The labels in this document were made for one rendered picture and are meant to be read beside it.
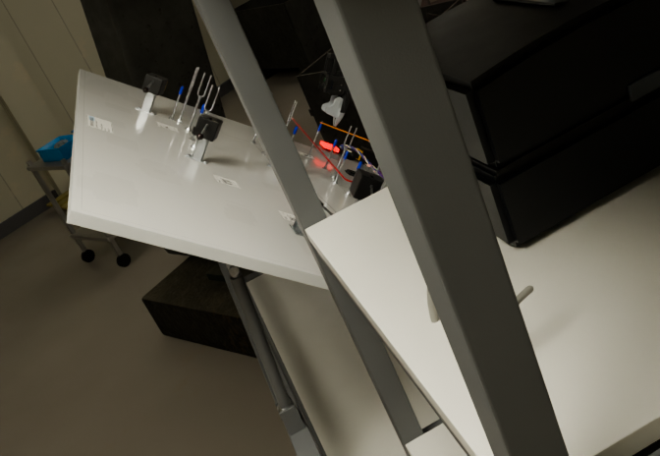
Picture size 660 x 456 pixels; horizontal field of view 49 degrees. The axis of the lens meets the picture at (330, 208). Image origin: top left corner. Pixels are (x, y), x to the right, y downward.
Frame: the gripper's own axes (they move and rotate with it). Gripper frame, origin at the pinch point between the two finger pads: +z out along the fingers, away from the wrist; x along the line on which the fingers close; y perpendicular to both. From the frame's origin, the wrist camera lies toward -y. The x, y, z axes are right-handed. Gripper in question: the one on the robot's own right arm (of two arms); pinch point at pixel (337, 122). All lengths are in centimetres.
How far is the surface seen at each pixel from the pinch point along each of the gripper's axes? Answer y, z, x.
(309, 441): 30, 40, 102
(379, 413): 6, 47, 81
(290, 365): 17, 54, 50
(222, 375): -3, 138, -85
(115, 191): 68, -1, 99
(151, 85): 58, -6, 29
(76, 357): 58, 181, -172
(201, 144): 50, -2, 62
